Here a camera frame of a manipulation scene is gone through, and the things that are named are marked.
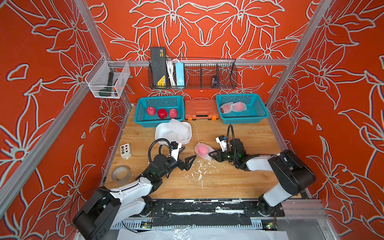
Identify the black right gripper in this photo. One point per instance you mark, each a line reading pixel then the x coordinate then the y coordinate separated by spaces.
pixel 219 156

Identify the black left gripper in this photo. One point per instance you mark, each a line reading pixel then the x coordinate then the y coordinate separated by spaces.
pixel 186 166

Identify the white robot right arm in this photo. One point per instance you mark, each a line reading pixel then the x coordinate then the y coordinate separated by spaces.
pixel 293 175

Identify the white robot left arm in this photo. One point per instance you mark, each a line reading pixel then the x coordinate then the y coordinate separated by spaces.
pixel 106 208

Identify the teal basket with netted apples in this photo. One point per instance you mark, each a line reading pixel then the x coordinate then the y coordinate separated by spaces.
pixel 256 109

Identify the white plastic tray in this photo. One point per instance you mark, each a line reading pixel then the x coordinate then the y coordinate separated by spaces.
pixel 162 131

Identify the orange plastic tool case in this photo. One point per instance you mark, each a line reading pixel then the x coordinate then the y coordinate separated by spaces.
pixel 201 109

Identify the white button control box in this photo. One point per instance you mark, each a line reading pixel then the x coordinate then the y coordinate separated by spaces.
pixel 125 151

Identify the teal empty basket left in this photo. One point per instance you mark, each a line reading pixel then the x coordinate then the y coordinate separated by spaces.
pixel 167 103

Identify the clear tape roll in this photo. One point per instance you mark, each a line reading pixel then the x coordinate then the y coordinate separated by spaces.
pixel 121 175

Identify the small dark blue object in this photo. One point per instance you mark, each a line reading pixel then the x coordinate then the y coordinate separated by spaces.
pixel 215 82

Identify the light blue flat box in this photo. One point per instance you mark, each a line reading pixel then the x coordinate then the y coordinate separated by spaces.
pixel 180 75

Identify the black box with yellow label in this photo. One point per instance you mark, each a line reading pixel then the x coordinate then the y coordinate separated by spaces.
pixel 159 66

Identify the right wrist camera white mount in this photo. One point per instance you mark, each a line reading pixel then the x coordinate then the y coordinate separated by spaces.
pixel 223 142

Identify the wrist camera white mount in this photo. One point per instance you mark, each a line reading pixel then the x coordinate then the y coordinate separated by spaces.
pixel 223 142
pixel 175 148

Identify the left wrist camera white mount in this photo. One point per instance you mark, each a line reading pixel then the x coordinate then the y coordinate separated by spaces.
pixel 175 148

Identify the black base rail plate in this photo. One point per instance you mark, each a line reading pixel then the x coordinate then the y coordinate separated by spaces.
pixel 227 213

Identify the black wire wall basket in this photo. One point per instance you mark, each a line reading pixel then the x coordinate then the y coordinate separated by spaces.
pixel 199 73

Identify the dark green tool handle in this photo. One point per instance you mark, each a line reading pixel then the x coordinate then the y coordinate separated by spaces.
pixel 107 90

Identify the clear acrylic wall box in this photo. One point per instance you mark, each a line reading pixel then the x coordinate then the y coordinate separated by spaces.
pixel 98 77

